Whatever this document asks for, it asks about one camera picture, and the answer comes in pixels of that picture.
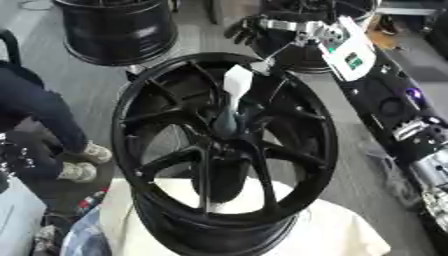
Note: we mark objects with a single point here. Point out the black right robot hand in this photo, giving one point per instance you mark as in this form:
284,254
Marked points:
245,28

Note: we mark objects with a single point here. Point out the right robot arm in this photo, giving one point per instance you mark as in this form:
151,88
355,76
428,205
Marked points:
379,90

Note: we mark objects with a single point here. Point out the white pin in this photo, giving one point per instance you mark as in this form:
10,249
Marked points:
238,81

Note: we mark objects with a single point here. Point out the black wheel rim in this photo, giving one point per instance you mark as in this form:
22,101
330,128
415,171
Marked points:
116,31
303,50

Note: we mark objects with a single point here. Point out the black spoked wheel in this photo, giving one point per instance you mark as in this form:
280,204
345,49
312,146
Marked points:
291,156

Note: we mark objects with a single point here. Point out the person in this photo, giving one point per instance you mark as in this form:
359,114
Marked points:
41,116

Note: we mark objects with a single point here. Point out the white round pedestal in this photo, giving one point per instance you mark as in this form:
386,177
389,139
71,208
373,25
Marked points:
332,230

